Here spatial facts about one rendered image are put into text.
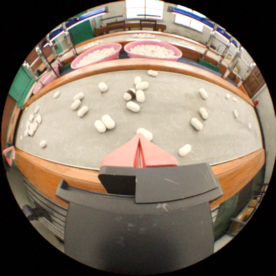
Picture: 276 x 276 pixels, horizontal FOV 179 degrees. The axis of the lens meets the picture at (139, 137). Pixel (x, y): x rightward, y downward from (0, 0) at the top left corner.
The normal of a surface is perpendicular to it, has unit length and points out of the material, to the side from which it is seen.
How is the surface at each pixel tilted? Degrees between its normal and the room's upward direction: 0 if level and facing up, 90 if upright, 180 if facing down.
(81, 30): 90
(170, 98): 0
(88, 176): 45
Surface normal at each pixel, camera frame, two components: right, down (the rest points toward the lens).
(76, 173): 0.00, -0.87
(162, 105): -0.01, -0.26
